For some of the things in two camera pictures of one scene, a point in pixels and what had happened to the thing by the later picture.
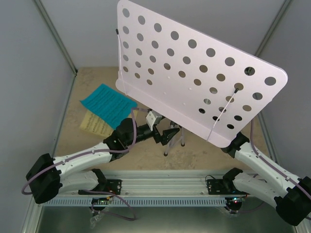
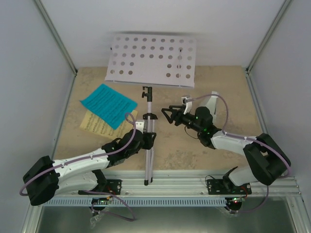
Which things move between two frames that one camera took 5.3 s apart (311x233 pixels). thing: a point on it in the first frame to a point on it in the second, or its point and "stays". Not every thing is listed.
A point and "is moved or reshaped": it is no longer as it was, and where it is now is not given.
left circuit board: [100, 200] stays
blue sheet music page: [111, 106] stays
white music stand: [198, 82] is moved or reshaped
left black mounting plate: [112, 186] stays
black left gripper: [164, 141] to [149, 142]
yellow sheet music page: [92, 123] stays
